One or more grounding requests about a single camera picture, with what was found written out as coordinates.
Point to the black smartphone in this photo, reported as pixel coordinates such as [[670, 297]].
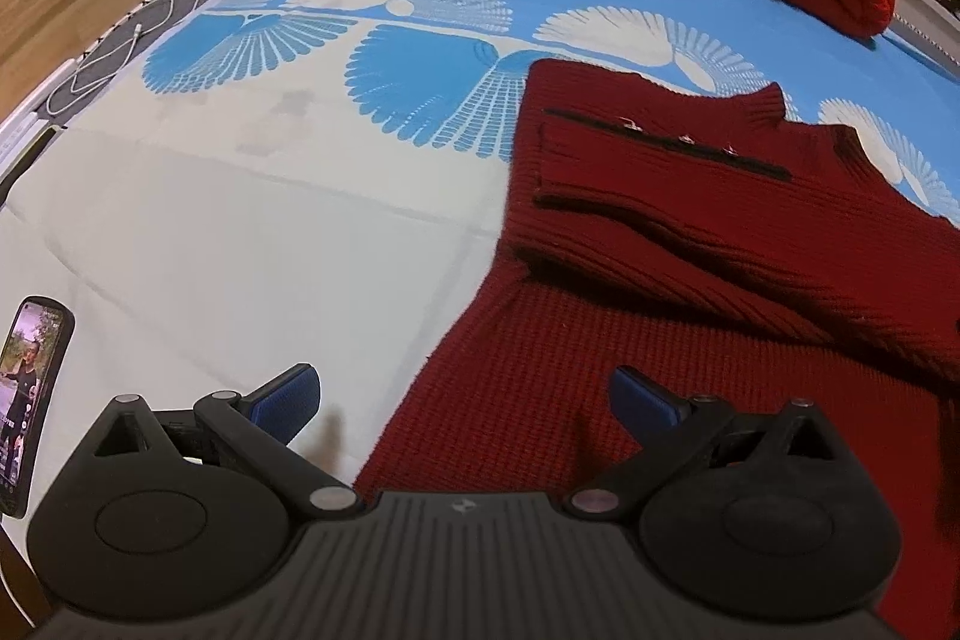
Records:
[[34, 400]]

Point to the white power strip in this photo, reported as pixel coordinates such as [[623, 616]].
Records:
[[30, 119]]

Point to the blue white printed bedsheet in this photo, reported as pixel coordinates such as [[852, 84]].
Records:
[[300, 235]]

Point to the black slim device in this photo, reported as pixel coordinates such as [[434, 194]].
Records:
[[26, 168]]

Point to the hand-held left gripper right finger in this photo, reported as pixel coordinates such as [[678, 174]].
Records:
[[641, 400]]

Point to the dark red knit sweater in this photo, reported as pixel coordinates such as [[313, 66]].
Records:
[[675, 280]]

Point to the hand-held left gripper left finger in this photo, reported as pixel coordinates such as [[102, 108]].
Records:
[[289, 396]]

